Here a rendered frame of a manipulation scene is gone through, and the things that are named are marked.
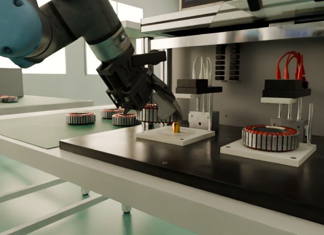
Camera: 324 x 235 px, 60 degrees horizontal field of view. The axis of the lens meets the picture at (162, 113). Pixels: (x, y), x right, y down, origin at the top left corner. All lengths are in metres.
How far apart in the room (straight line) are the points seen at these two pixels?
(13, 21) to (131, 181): 0.30
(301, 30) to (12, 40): 0.57
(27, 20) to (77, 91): 5.60
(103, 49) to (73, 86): 5.38
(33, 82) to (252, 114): 4.87
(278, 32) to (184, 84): 0.26
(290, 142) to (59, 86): 5.34
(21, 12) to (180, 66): 0.74
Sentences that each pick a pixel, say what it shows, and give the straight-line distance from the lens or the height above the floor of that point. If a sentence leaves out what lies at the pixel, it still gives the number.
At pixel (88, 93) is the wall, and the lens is 6.11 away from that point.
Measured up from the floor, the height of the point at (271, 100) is 0.88.
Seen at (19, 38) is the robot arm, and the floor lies 0.97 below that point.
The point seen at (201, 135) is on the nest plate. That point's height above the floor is 0.78.
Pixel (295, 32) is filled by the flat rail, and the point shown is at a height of 1.02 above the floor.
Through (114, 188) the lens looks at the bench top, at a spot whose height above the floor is 0.72.
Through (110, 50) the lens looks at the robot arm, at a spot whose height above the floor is 0.97.
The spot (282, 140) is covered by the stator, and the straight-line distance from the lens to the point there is 0.58.
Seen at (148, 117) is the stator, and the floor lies 0.84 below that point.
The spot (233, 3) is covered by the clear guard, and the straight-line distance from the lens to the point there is 0.54.
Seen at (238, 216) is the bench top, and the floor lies 0.75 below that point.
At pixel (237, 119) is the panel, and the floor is 0.79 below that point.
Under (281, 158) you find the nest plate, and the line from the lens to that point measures 0.55.
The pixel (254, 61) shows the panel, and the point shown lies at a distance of 0.90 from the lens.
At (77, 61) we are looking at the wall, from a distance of 5.97.
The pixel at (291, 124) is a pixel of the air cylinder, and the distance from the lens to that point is 0.74.
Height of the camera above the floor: 0.92
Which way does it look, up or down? 7 degrees down
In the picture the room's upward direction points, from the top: straight up
